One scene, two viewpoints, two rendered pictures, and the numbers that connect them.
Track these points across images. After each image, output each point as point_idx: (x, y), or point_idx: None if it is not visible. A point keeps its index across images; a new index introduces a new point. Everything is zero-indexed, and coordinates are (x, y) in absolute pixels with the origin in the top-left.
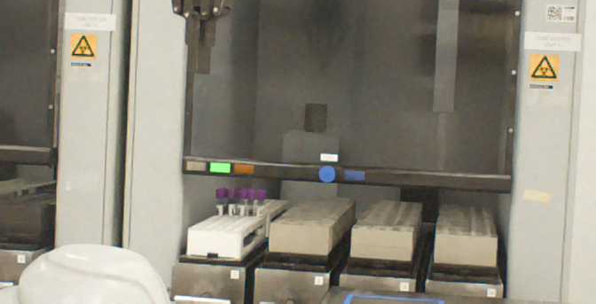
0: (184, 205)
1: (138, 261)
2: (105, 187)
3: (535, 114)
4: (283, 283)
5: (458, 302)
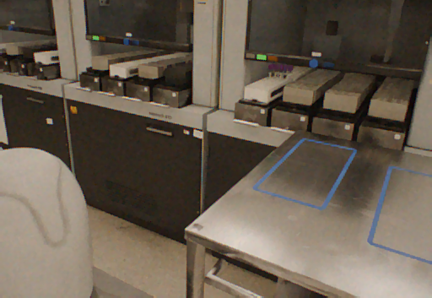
0: (247, 73)
1: (28, 176)
2: (212, 63)
3: None
4: (285, 117)
5: (366, 152)
